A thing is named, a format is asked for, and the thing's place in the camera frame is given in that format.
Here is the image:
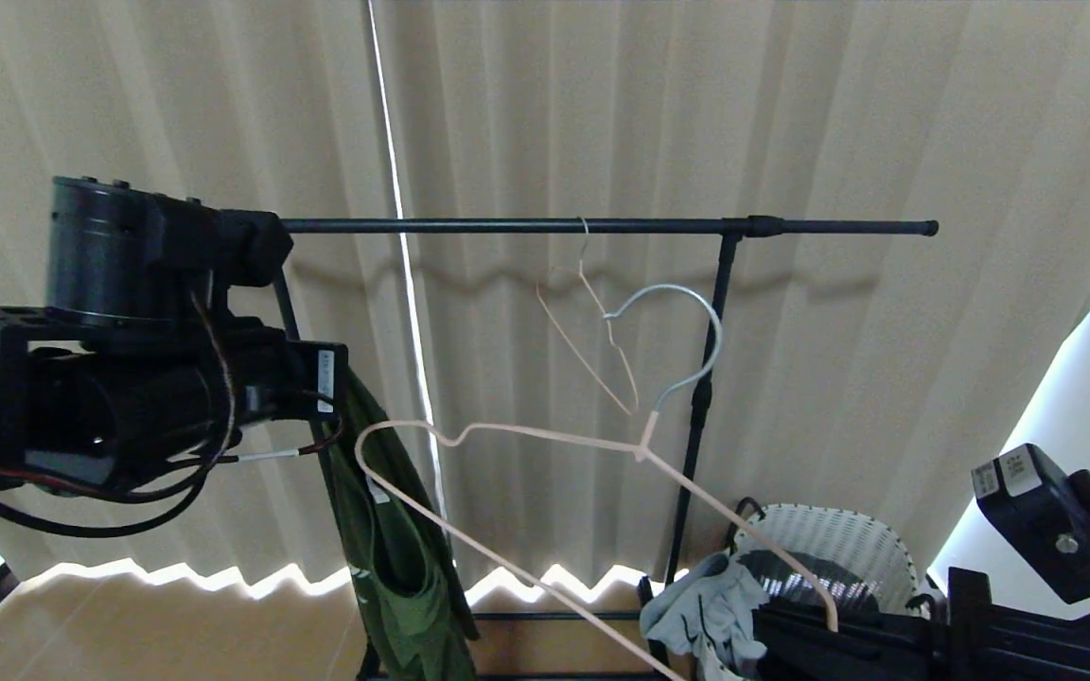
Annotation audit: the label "beige curtain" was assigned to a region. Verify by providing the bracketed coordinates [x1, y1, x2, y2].
[0, 0, 1090, 606]

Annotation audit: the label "green long-sleeved shirt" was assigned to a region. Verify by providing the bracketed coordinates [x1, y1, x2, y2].
[323, 367, 482, 681]

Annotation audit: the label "pale grey shorts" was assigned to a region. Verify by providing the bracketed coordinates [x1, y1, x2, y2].
[638, 552, 775, 681]

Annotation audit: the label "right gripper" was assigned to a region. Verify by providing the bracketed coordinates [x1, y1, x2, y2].
[944, 566, 1090, 681]

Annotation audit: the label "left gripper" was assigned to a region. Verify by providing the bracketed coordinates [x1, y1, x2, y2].
[29, 326, 350, 474]

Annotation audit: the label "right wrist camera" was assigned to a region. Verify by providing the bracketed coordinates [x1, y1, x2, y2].
[971, 442, 1090, 608]

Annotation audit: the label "white laundry basket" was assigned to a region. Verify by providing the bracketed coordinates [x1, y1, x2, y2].
[725, 496, 945, 625]

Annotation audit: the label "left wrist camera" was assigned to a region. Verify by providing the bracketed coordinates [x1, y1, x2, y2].
[167, 203, 297, 332]

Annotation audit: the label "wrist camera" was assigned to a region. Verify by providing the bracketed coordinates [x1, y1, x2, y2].
[971, 442, 1090, 608]
[167, 203, 297, 332]

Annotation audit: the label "black clothes rack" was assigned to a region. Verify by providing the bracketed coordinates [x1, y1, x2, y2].
[271, 216, 941, 681]

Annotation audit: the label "pink clothes hanger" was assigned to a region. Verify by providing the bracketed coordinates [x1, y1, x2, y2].
[535, 218, 642, 417]
[353, 284, 839, 681]

